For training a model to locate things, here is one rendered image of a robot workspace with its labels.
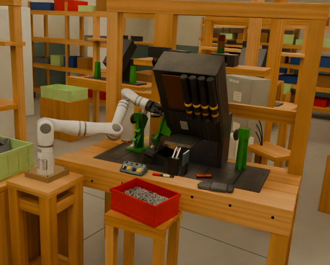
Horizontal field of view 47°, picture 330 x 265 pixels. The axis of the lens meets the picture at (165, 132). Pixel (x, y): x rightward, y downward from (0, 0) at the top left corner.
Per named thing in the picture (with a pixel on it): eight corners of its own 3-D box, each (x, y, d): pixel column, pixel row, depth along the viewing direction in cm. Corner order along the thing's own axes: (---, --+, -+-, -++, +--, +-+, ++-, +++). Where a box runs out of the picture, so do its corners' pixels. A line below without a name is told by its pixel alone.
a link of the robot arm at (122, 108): (126, 112, 255) (131, 105, 249) (116, 144, 240) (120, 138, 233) (114, 106, 253) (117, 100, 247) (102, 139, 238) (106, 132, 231)
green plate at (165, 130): (166, 145, 237) (176, 115, 230) (155, 139, 240) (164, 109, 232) (173, 140, 248) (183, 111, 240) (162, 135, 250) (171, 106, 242)
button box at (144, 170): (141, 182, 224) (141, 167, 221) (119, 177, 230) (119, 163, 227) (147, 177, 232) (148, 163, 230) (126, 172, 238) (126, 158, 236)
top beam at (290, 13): (327, 20, 219) (329, 3, 217) (106, 11, 275) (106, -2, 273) (327, 20, 227) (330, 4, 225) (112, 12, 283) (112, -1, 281)
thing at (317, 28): (301, 175, 245) (326, 20, 219) (105, 139, 301) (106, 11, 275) (302, 171, 253) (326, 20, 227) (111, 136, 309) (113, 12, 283)
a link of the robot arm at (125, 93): (143, 93, 250) (144, 102, 257) (124, 84, 255) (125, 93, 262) (137, 100, 246) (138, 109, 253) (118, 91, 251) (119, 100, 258)
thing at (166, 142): (189, 150, 212) (190, 145, 211) (164, 145, 218) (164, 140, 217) (210, 134, 247) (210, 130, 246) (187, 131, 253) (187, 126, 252)
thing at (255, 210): (289, 237, 194) (293, 211, 190) (54, 179, 250) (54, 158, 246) (291, 225, 206) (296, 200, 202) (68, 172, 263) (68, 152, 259)
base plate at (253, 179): (258, 195, 211) (258, 192, 210) (92, 160, 252) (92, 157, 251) (269, 172, 248) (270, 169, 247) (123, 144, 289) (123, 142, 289)
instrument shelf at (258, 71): (264, 77, 229) (265, 70, 228) (133, 64, 263) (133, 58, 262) (270, 73, 251) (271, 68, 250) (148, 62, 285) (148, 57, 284)
